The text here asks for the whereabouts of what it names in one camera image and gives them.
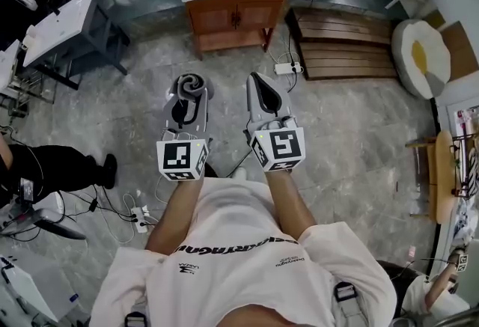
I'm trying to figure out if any grey laptop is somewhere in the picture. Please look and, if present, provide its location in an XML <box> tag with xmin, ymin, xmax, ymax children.
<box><xmin>0</xmin><ymin>205</ymin><xmax>88</xmax><ymax>242</ymax></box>

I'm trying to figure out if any grey cloth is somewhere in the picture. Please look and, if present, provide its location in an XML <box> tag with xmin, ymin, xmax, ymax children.
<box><xmin>174</xmin><ymin>73</ymin><xmax>215</xmax><ymax>102</ymax></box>

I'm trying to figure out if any wooden slatted platform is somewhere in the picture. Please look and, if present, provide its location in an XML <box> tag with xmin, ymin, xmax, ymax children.
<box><xmin>285</xmin><ymin>6</ymin><xmax>400</xmax><ymax>82</ymax></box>

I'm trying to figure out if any white box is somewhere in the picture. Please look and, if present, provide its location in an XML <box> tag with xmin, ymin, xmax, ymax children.
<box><xmin>0</xmin><ymin>253</ymin><xmax>61</xmax><ymax>323</ymax></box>

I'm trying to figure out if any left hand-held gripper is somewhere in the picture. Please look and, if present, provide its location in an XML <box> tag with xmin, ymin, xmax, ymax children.
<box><xmin>156</xmin><ymin>80</ymin><xmax>213</xmax><ymax>183</ymax></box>

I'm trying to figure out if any egg-shaped cushion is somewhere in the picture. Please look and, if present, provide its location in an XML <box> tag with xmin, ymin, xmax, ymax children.
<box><xmin>390</xmin><ymin>18</ymin><xmax>453</xmax><ymax>100</ymax></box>

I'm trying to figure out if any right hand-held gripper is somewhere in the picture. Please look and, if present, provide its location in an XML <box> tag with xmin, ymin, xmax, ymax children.
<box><xmin>243</xmin><ymin>71</ymin><xmax>309</xmax><ymax>173</ymax></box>

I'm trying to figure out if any person's right forearm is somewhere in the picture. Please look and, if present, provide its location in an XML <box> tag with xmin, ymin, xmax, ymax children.
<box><xmin>263</xmin><ymin>167</ymin><xmax>319</xmax><ymax>245</ymax></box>

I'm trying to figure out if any grey harness strap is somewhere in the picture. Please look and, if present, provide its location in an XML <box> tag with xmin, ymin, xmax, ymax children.
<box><xmin>331</xmin><ymin>280</ymin><xmax>359</xmax><ymax>323</ymax></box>
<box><xmin>122</xmin><ymin>311</ymin><xmax>150</xmax><ymax>327</ymax></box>

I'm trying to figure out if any white power strip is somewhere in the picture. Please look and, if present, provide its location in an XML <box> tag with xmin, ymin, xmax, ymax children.
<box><xmin>129</xmin><ymin>205</ymin><xmax>159</xmax><ymax>235</ymax></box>
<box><xmin>274</xmin><ymin>61</ymin><xmax>304</xmax><ymax>76</ymax></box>

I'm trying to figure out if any person's left forearm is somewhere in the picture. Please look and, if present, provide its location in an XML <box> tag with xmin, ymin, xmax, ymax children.
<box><xmin>144</xmin><ymin>176</ymin><xmax>205</xmax><ymax>256</ymax></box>

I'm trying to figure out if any brown cardboard sheet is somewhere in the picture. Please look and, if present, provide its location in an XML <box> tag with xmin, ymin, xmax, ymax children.
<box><xmin>422</xmin><ymin>9</ymin><xmax>479</xmax><ymax>84</ymax></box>

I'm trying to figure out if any black metal rack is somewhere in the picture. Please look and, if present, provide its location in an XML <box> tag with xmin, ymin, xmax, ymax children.
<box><xmin>450</xmin><ymin>133</ymin><xmax>479</xmax><ymax>201</ymax></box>

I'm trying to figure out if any wooden sink cabinet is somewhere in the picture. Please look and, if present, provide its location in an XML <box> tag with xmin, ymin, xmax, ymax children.
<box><xmin>185</xmin><ymin>0</ymin><xmax>287</xmax><ymax>61</ymax></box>

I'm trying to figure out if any white sink on grey cabinet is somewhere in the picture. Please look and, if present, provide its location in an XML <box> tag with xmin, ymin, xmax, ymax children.
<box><xmin>21</xmin><ymin>0</ymin><xmax>131</xmax><ymax>91</ymax></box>

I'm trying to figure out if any wooden skateboard-shaped bench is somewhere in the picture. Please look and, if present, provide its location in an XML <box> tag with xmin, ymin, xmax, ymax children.
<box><xmin>405</xmin><ymin>129</ymin><xmax>460</xmax><ymax>224</ymax></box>

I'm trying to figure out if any person's white t-shirt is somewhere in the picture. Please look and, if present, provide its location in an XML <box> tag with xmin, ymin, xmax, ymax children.
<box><xmin>88</xmin><ymin>177</ymin><xmax>398</xmax><ymax>327</ymax></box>

